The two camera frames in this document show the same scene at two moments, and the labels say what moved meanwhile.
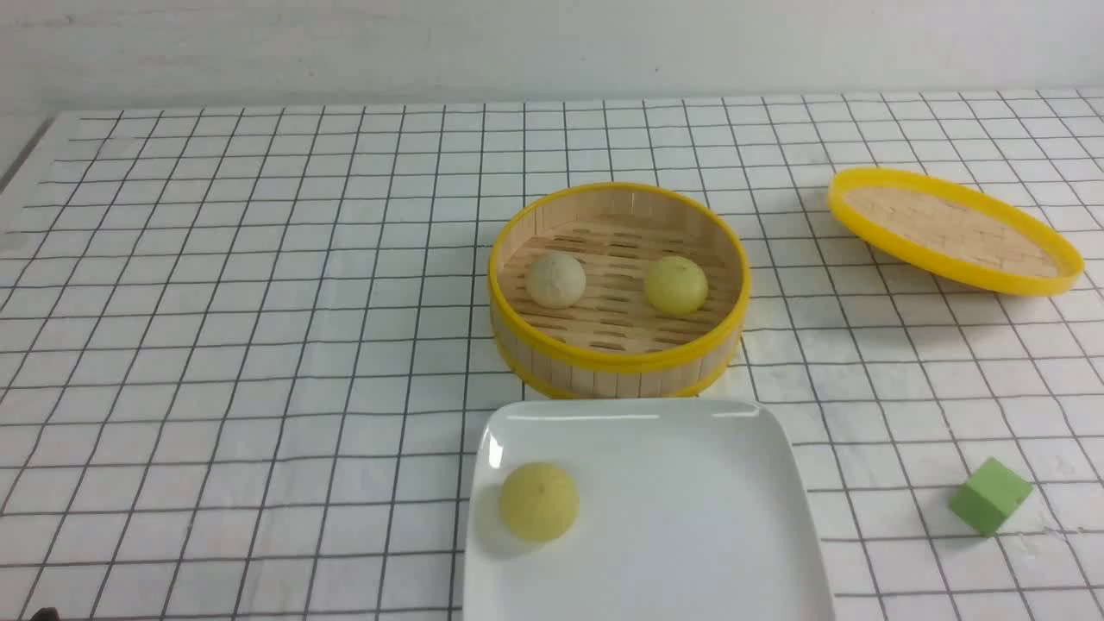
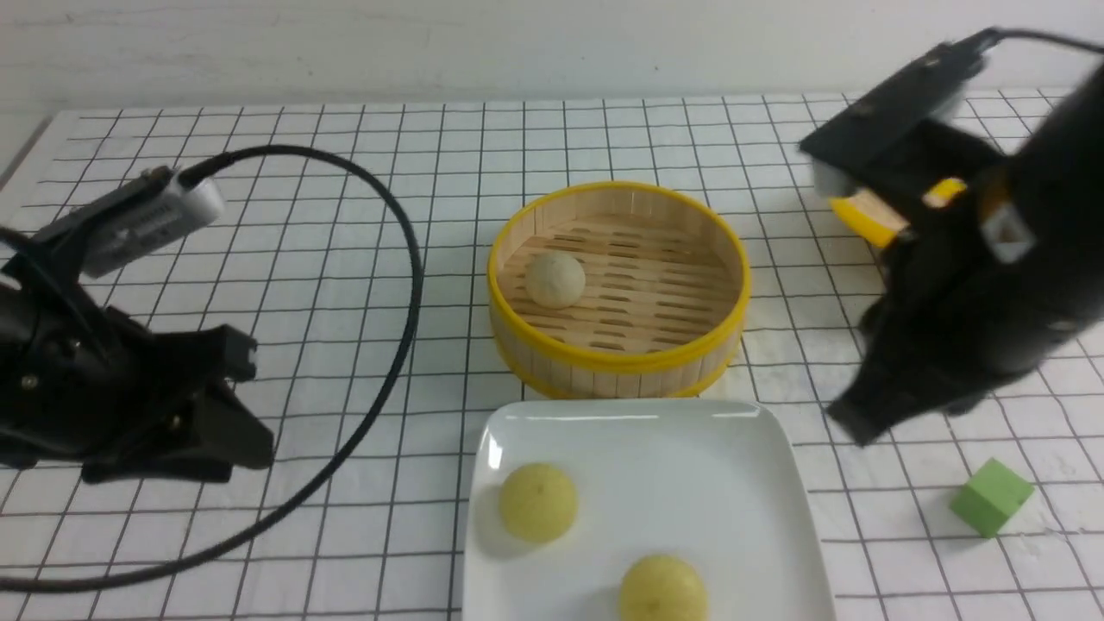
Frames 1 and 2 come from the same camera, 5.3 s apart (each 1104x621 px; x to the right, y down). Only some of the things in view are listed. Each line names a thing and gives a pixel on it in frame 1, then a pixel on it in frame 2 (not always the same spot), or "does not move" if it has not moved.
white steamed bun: x=555 y=279 does not move
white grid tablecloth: x=247 y=356 does not move
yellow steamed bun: x=677 y=285 → x=661 y=587
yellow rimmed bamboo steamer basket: x=628 y=291 does not move
